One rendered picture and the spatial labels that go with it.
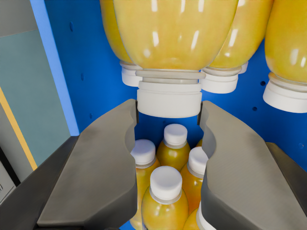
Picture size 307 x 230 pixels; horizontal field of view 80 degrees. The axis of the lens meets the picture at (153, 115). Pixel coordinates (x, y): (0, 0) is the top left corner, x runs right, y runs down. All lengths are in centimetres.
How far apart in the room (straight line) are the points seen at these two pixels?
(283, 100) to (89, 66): 18
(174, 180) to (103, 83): 14
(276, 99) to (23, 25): 108
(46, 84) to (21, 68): 19
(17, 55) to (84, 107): 147
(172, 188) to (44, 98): 154
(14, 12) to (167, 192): 103
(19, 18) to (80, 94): 96
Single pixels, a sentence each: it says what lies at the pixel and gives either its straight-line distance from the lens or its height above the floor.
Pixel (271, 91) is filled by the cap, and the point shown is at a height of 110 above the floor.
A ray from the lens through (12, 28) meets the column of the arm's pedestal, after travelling 108.
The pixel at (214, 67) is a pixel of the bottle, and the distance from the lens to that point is 19.
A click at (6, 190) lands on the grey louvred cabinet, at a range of 242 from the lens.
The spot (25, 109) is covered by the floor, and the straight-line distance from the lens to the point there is 185.
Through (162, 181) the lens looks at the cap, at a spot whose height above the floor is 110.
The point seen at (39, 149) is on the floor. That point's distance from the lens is 209.
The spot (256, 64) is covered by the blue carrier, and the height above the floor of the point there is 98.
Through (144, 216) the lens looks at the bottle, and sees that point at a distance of 27.
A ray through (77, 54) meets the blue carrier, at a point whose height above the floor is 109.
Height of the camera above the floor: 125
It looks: 58 degrees down
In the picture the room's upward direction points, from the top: 173 degrees counter-clockwise
